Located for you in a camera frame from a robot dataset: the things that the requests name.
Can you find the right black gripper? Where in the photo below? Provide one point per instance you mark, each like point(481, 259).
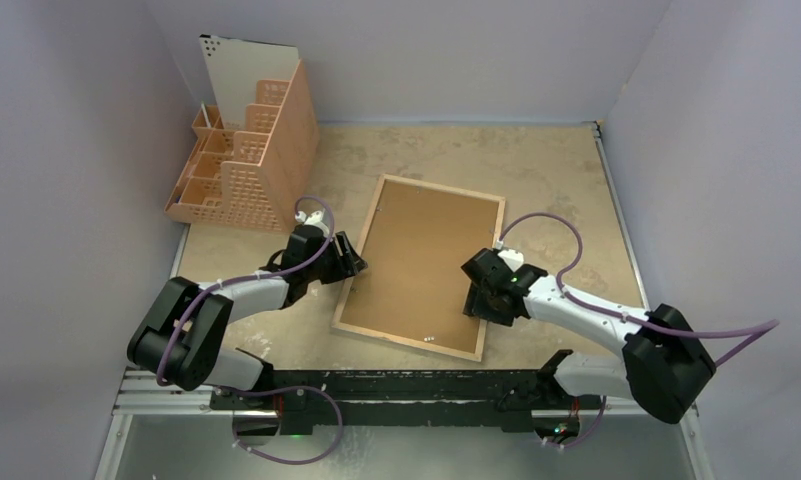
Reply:
point(478, 291)

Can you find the brown cardboard backing board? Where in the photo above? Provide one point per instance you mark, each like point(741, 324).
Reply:
point(413, 265)

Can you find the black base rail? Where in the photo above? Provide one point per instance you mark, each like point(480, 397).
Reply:
point(513, 401)

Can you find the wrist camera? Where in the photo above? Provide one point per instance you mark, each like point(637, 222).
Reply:
point(317, 219)
point(511, 257)

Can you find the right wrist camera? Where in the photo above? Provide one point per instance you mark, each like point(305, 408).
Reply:
point(511, 257)

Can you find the orange plastic file organizer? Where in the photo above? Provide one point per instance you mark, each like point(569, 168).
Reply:
point(250, 178)

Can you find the aluminium table frame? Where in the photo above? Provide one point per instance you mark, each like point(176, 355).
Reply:
point(552, 177)

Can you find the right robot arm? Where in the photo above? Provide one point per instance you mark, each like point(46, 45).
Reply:
point(653, 357)

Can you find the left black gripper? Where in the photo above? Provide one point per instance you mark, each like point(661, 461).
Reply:
point(346, 264)

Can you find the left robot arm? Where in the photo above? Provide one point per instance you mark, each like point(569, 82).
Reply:
point(180, 339)

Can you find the white wooden picture frame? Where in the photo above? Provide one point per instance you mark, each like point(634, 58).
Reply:
point(354, 285)

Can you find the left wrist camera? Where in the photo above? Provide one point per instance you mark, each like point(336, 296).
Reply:
point(317, 219)

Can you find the beige perforated folder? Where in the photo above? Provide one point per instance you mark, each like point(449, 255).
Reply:
point(235, 66)

